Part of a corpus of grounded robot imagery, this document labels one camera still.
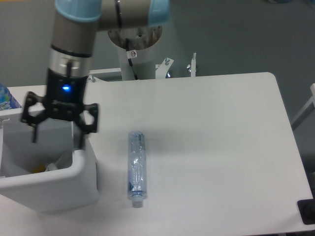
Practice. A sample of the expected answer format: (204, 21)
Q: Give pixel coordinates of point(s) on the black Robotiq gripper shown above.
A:
(63, 101)

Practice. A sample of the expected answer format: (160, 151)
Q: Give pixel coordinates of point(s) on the white plastic wrapper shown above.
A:
(63, 162)

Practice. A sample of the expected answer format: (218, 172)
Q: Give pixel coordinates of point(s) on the clear crushed plastic bottle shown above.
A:
(136, 169)

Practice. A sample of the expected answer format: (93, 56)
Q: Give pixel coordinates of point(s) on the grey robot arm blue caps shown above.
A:
(75, 27)

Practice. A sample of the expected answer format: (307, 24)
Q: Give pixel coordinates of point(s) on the yellow orange trash in bin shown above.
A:
(39, 168)

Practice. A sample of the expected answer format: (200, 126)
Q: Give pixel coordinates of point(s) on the white trash can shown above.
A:
(73, 187)

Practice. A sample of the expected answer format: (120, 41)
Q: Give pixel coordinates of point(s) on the blue patterned bottle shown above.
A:
(7, 100)

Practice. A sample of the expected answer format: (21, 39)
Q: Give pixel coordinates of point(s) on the black clamp at table corner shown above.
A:
(307, 211)

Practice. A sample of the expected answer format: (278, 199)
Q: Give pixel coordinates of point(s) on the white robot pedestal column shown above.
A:
(136, 49)

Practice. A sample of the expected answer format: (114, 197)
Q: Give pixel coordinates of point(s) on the white metal mounting frame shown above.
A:
(162, 70)

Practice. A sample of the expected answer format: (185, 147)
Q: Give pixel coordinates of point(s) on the white frame bar right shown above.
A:
(305, 111)

